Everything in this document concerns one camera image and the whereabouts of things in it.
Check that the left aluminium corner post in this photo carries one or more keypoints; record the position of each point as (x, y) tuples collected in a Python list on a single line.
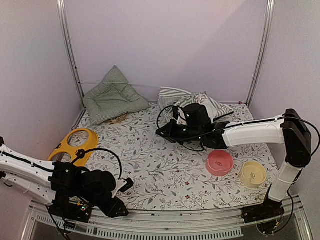
[(69, 49)]

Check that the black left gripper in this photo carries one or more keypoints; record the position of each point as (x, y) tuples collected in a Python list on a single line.
[(111, 210)]

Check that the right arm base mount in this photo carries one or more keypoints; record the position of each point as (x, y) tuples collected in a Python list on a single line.
[(267, 209)]

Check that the pink pet bowl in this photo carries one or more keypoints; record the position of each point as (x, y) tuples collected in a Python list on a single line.
[(219, 163)]

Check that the green checkered cushion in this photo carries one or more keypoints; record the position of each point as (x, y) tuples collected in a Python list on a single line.
[(106, 102)]

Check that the green striped pet tent fabric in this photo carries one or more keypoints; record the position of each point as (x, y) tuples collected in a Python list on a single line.
[(169, 96)]

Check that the cream pet bowl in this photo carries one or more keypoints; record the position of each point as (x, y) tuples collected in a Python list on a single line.
[(252, 174)]

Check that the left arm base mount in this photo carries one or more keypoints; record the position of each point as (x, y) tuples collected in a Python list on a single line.
[(71, 211)]

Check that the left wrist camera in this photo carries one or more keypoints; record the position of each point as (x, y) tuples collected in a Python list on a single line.
[(122, 185)]

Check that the right aluminium corner post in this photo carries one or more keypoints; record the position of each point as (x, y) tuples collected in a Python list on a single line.
[(270, 5)]

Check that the front aluminium rail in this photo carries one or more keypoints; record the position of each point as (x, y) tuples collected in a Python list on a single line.
[(210, 224)]

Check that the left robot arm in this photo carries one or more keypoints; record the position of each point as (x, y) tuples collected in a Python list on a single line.
[(31, 175)]

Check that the aluminium corner post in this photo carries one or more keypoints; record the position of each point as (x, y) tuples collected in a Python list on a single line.
[(69, 49), (270, 5)]

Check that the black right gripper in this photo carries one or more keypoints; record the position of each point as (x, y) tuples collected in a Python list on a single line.
[(170, 133)]

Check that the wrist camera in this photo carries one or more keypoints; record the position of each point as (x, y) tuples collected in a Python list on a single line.
[(178, 115), (122, 185)]

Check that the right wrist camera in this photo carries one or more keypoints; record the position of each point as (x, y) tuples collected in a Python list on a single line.
[(178, 115)]

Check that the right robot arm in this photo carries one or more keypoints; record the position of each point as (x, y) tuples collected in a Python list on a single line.
[(288, 129)]

